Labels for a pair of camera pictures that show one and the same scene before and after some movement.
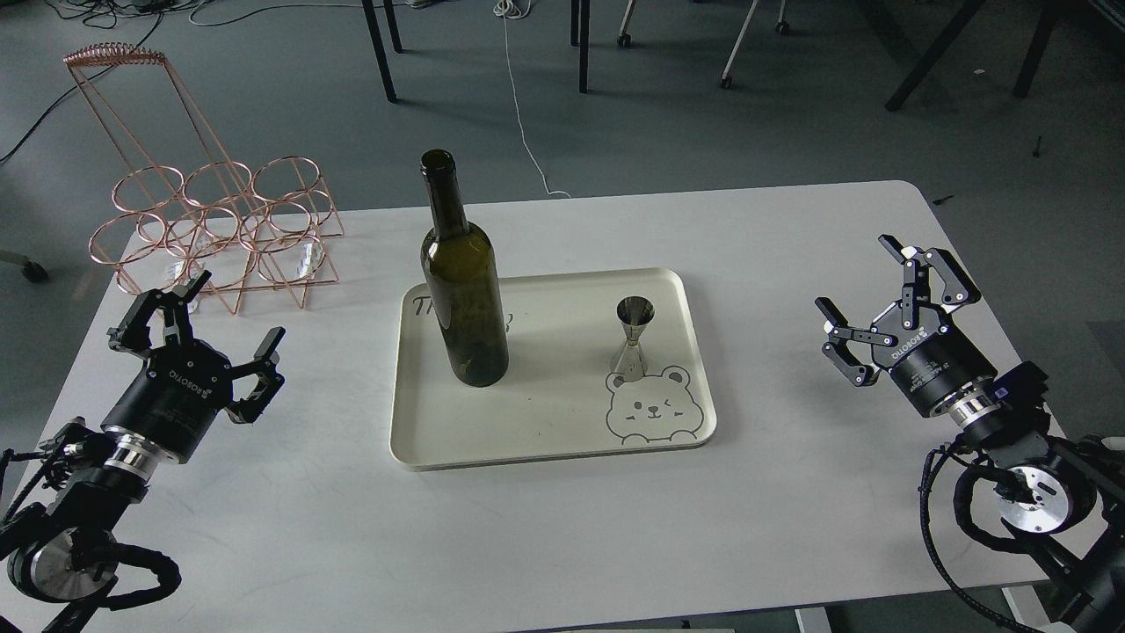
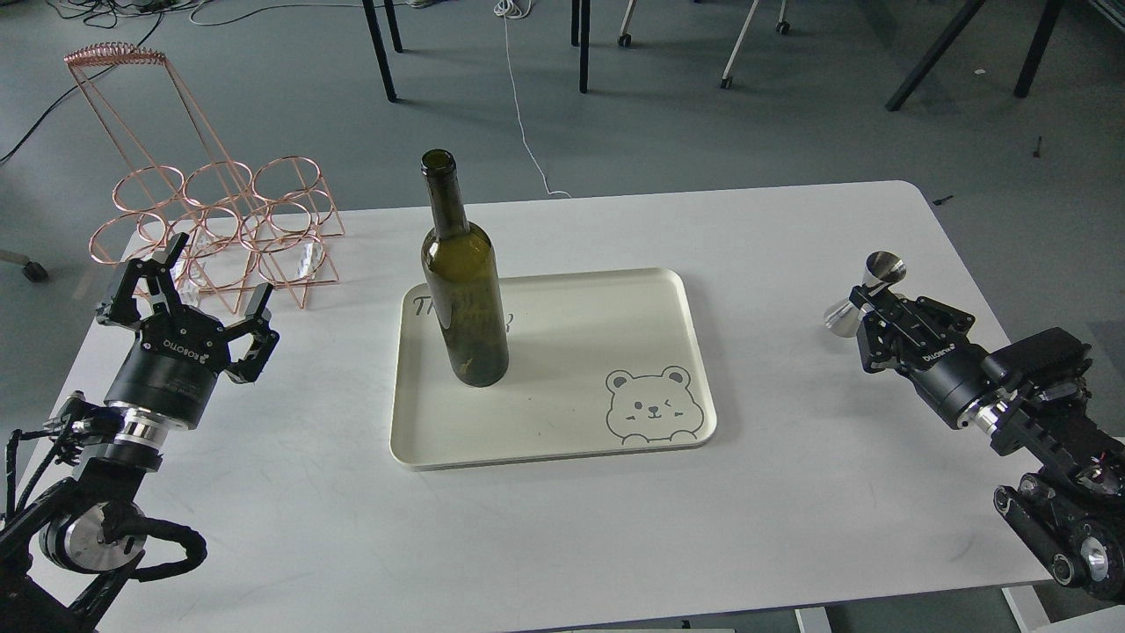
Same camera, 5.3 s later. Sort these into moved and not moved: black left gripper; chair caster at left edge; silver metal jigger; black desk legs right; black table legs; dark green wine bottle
Moved: silver metal jigger; black left gripper
Not moved: black table legs; black desk legs right; dark green wine bottle; chair caster at left edge
